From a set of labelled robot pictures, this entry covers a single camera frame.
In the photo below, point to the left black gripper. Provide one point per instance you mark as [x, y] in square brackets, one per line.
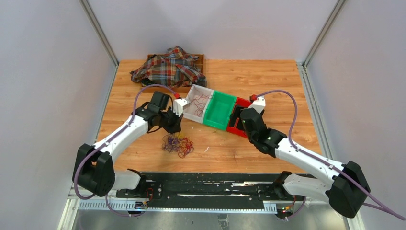
[176, 126]

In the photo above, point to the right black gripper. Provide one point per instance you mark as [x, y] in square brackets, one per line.
[235, 115]

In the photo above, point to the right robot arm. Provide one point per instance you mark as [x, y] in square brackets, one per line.
[342, 185]

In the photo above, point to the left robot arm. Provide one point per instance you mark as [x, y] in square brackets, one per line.
[94, 165]

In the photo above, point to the red plastic bin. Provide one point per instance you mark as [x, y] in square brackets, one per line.
[239, 102]

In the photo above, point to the green plastic bin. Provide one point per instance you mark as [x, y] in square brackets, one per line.
[219, 110]

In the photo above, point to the white plastic bin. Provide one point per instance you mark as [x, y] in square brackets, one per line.
[199, 98]

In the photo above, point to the plaid shirt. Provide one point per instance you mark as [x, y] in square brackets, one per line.
[175, 68]

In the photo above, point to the wooden tray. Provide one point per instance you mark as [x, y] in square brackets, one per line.
[199, 64]

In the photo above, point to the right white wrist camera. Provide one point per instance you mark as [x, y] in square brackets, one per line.
[258, 103]

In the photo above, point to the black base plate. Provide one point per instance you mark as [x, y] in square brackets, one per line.
[186, 190]

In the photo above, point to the aluminium frame rail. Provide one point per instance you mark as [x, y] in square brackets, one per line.
[114, 213]

